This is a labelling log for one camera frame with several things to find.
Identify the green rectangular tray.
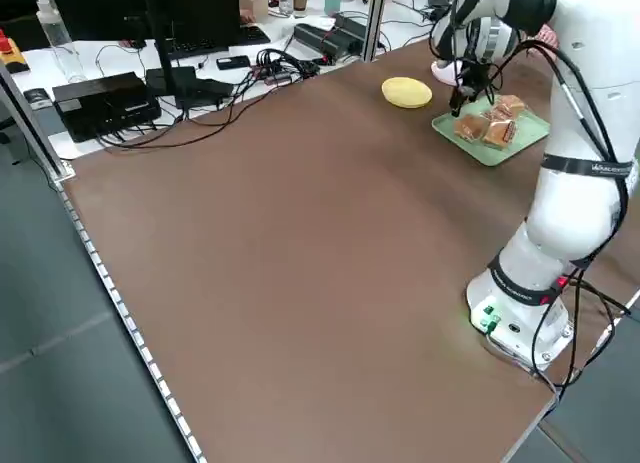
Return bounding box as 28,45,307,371
431,95,552,168

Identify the black power adapter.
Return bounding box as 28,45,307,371
187,77,235,110

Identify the clear plastic bottle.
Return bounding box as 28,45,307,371
34,0,87,83

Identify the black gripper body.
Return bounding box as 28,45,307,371
457,56,491,92

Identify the yellow emergency stop box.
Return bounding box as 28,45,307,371
0,28,27,75

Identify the black cable hub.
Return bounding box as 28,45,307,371
255,48,322,87

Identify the white round plate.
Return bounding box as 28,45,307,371
430,60,464,88

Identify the black keyboard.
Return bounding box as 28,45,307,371
166,25,272,61

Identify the aluminium frame post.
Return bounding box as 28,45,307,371
360,0,387,63

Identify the yellow round plate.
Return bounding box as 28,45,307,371
381,76,434,110

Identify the black monitor stand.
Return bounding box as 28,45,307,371
142,0,198,110

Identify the black base cable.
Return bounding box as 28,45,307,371
519,270,632,402

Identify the black power supply unit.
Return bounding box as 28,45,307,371
292,22,351,64
331,12,375,53

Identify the white desk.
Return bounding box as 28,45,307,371
9,0,441,162

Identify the silver table edge rail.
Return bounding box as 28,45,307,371
57,178,208,463

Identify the small black device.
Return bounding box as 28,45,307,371
23,87,54,110

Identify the aluminium frame rail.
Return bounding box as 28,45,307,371
0,61,77,183

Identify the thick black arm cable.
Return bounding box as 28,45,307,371
517,37,631,272

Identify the black dock box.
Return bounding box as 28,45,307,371
52,71,162,144

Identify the black computer monitor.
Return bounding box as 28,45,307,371
49,0,242,44

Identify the black desk cable bundle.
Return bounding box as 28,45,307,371
93,80,261,153

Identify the brown cardboard box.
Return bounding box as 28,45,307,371
238,0,272,24

